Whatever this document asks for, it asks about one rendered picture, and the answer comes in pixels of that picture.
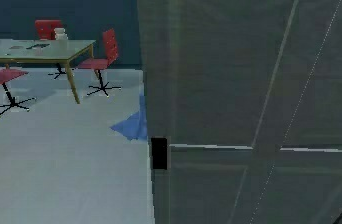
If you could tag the pale green wooden-legged table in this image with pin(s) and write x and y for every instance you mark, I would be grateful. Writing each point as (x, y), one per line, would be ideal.
(55, 51)

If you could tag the white stacked cups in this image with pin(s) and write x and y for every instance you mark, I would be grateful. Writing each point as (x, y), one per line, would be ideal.
(60, 34)

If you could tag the grey-green room door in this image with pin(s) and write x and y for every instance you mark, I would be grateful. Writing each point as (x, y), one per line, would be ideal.
(245, 100)

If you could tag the red swivel chair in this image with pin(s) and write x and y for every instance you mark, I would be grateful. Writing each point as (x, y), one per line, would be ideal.
(108, 53)
(2, 76)
(47, 28)

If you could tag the blue cloth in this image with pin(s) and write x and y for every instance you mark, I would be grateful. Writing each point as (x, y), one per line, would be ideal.
(134, 125)

